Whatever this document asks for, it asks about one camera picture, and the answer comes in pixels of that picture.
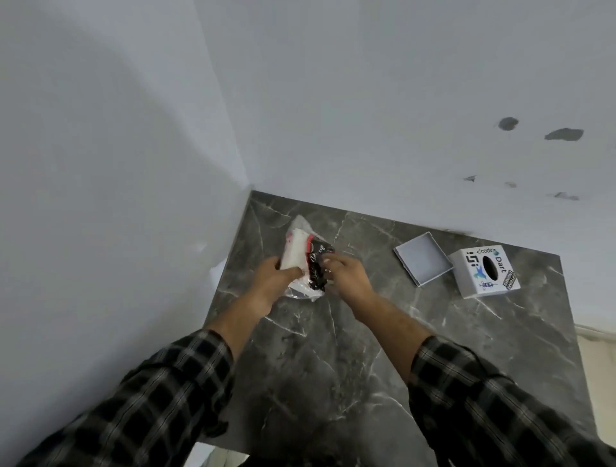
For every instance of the person's right hand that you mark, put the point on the person's right hand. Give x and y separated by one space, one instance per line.
350 278

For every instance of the person's left hand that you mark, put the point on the person's left hand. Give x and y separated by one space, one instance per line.
269 283

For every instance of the person's right fingers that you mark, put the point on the person's right fingers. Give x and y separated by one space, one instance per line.
332 270

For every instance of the person's left thumb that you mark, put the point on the person's left thumb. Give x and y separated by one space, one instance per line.
275 262

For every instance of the clear plastic packet with contents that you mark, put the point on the clear plastic packet with contents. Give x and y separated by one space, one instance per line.
308 264

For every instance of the person's right forearm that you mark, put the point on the person's right forearm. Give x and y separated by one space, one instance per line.
457 389

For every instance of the person's left forearm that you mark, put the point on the person's left forearm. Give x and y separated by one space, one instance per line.
178 385

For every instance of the grey box lid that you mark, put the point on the grey box lid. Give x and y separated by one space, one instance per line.
423 259

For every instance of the white box with stickers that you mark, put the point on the white box with stickers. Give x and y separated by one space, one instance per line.
485 270

